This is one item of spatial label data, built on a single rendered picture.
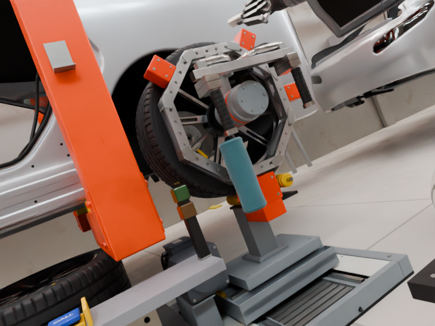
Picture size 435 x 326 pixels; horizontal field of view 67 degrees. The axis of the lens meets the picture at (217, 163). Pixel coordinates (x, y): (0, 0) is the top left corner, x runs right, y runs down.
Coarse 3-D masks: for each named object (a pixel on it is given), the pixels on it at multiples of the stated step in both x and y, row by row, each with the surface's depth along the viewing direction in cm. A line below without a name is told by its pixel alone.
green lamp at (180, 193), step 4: (176, 188) 90; (180, 188) 90; (184, 188) 91; (172, 192) 91; (176, 192) 89; (180, 192) 90; (184, 192) 90; (188, 192) 91; (172, 196) 92; (176, 196) 89; (180, 196) 90; (184, 196) 90; (188, 196) 91; (176, 200) 90; (180, 200) 90; (184, 200) 90
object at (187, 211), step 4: (184, 204) 90; (188, 204) 90; (192, 204) 91; (180, 208) 90; (184, 208) 90; (188, 208) 90; (192, 208) 91; (180, 212) 91; (184, 212) 90; (188, 212) 90; (192, 212) 90; (196, 212) 91; (180, 216) 92; (184, 216) 89; (188, 216) 90; (192, 216) 90
